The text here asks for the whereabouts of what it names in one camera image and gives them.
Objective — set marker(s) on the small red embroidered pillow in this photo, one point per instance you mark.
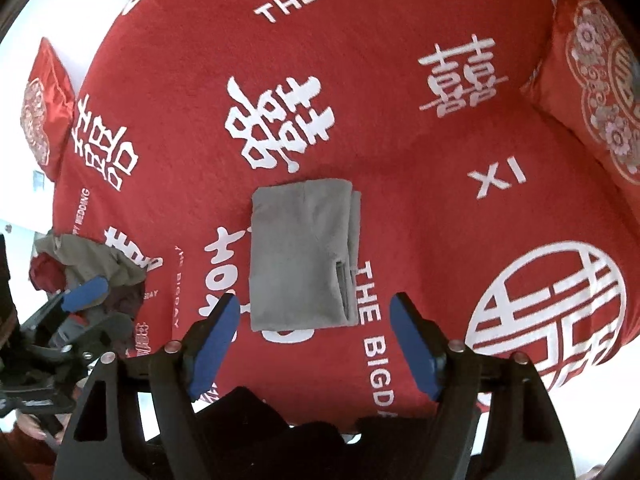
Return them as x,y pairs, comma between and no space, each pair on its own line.
45,105

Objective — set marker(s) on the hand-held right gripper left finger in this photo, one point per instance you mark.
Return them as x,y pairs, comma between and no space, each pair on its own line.
215,345

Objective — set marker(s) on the person's left hand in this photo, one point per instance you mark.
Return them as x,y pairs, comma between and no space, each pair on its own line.
30,427

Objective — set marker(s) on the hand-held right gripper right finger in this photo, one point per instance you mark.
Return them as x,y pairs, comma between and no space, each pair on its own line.
415,345

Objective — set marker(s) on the large red embroidered pillow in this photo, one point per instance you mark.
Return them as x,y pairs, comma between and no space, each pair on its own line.
600,70

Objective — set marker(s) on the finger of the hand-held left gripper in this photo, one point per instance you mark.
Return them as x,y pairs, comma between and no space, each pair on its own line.
100,327
85,294

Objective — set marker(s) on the red printed blanket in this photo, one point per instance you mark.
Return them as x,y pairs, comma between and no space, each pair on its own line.
400,135

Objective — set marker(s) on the grey small garment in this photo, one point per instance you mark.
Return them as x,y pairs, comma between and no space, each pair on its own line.
300,255

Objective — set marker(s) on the olive green cloth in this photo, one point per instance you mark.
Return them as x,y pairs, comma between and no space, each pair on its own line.
95,257

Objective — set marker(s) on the dark maroon cloth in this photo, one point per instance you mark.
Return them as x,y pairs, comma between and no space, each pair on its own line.
127,310

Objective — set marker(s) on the red cloth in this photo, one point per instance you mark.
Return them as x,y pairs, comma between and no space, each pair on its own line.
45,272

